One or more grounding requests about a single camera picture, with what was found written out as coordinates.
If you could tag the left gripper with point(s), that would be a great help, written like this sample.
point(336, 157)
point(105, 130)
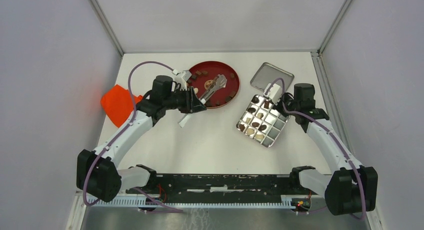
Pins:
point(192, 104)

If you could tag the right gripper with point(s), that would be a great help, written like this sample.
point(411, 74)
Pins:
point(285, 95)

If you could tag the metal tongs white handle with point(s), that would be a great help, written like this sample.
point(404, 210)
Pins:
point(217, 83)

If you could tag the pink compartment box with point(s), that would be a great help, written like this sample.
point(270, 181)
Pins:
point(261, 122)

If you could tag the silver tin lid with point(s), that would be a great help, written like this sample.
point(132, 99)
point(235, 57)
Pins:
point(267, 73)

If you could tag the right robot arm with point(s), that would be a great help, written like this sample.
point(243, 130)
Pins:
point(352, 187)

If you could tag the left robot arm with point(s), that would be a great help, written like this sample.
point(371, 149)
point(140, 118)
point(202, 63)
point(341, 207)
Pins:
point(96, 171)

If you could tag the red round tray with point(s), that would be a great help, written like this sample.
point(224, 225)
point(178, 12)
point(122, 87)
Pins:
point(202, 75)

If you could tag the orange cloth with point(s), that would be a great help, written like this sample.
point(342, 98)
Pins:
point(117, 105)

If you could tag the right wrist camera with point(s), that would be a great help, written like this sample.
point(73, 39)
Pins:
point(273, 92)

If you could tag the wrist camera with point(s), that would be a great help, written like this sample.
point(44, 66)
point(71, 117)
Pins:
point(181, 78)
point(273, 92)

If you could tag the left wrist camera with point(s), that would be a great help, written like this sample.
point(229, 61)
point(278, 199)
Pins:
point(181, 78)

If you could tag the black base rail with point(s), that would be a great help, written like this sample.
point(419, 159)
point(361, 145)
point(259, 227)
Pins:
point(224, 188)

